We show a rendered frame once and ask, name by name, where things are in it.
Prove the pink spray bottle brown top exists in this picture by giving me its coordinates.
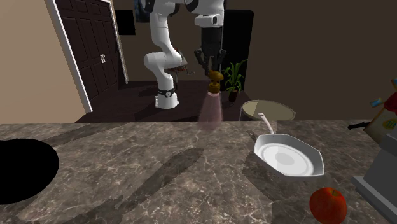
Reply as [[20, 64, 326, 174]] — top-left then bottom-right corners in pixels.
[[198, 69, 225, 131]]

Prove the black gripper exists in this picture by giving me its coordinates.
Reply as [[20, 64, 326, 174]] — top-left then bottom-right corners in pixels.
[[193, 27, 228, 76]]

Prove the blue wall picture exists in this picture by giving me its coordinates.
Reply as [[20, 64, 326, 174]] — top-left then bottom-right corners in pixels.
[[133, 0, 153, 24]]

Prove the black wall picture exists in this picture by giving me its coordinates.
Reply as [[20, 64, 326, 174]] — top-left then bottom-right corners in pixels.
[[115, 10, 136, 36]]

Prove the green potted plant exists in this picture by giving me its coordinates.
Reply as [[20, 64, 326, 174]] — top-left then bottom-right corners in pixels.
[[221, 59, 249, 103]]

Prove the white frying pan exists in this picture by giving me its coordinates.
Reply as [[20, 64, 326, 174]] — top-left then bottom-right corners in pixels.
[[253, 112, 326, 182]]

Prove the dark panelled double door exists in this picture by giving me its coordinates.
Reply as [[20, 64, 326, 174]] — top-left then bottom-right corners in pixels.
[[45, 0, 129, 113]]

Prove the red apple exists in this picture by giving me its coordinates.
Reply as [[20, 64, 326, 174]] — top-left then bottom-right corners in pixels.
[[309, 186, 348, 224]]

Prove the colourful printed box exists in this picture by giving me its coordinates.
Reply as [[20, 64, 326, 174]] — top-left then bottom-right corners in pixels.
[[363, 78, 397, 144]]

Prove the grey appliance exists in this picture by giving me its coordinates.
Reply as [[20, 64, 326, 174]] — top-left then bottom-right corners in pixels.
[[351, 125, 397, 223]]

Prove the black round object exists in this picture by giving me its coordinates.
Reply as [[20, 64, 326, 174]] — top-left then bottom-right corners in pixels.
[[0, 138, 60, 206]]

